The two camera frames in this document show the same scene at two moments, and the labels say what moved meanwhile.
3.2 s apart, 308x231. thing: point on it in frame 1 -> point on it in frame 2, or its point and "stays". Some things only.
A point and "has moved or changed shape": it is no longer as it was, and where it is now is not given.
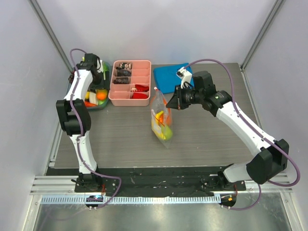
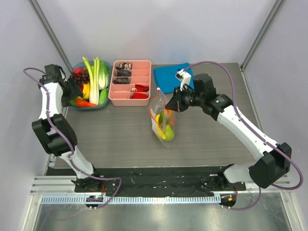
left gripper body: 98,82 -> 71,91
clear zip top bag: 161,126 stays
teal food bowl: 97,107 stays
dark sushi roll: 124,66 stays
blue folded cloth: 166,78 stays
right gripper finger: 173,102 stays
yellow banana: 156,128 has moved or changed shape
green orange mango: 102,96 -> 167,116
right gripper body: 179,98 stays
